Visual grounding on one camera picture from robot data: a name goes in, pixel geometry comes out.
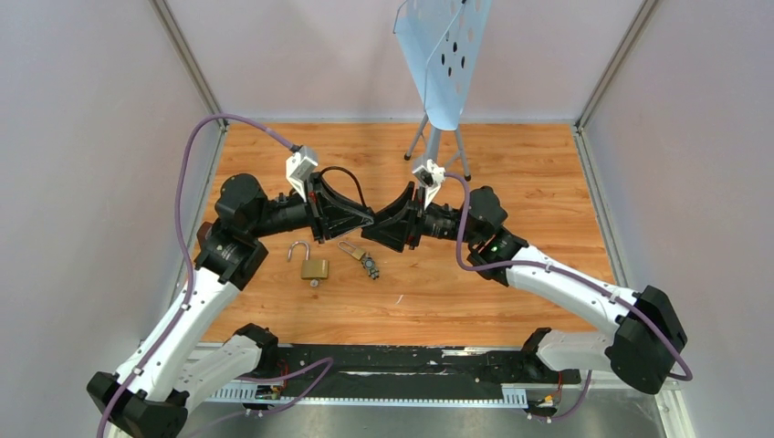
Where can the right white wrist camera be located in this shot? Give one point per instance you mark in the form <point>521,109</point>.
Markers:
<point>430,176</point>

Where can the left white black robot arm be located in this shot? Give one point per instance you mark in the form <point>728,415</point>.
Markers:
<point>155,390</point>

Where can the large brass padlock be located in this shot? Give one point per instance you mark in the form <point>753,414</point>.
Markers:
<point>311,268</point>

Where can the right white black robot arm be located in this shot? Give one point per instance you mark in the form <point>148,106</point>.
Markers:
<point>638,335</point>

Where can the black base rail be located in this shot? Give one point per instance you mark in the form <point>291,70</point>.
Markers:
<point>385,362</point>

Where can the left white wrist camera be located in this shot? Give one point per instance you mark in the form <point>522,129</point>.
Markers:
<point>299,166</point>

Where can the light blue music stand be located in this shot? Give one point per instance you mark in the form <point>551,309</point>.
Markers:
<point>440,41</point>

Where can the aluminium frame post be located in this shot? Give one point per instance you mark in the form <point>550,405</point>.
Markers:
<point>184,52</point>

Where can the white slotted cable duct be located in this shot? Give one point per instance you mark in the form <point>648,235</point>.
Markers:
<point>443,391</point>

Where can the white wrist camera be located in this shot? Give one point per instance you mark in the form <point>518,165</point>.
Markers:
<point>430,176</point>
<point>299,166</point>

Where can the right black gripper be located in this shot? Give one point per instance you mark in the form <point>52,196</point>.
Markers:
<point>392,224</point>

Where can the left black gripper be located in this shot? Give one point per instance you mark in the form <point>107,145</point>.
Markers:
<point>314,215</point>

